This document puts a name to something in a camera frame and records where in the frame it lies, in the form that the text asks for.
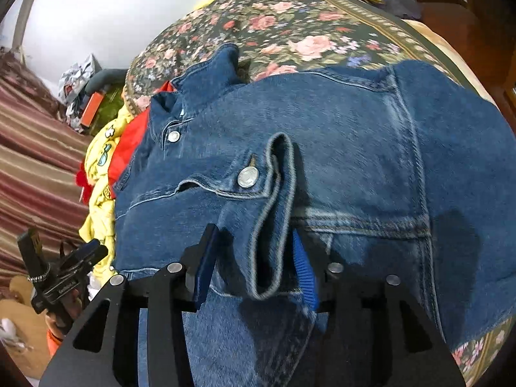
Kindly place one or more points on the beige bed sheet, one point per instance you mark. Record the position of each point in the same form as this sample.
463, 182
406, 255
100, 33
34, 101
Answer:
451, 52

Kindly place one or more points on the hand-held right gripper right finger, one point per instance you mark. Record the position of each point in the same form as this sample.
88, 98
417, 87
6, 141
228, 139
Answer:
305, 268

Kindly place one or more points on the yellow printed garment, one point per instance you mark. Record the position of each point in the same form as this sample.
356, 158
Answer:
100, 161

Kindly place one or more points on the tan cardboard piece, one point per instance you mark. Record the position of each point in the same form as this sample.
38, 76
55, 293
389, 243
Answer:
24, 314

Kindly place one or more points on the red garment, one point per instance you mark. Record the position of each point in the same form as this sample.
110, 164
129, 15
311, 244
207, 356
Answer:
133, 137

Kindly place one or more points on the floral bedspread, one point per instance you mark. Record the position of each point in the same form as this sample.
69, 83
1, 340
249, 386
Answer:
282, 20

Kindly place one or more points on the small white object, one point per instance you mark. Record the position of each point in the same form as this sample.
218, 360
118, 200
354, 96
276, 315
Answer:
9, 332

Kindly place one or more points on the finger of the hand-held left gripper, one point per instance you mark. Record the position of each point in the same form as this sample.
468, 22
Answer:
86, 252

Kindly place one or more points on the striped maroon beige curtain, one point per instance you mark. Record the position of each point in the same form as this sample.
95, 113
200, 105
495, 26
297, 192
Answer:
36, 161

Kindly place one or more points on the blue denim jacket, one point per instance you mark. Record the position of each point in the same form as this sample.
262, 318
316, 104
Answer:
354, 137

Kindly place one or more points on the green cloth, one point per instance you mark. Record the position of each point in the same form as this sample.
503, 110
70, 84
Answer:
111, 107

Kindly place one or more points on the dark grey curved object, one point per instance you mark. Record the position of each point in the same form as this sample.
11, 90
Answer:
105, 77

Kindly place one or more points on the orange box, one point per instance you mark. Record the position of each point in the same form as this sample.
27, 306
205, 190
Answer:
92, 109

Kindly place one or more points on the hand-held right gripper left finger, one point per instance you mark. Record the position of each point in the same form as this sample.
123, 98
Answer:
203, 268

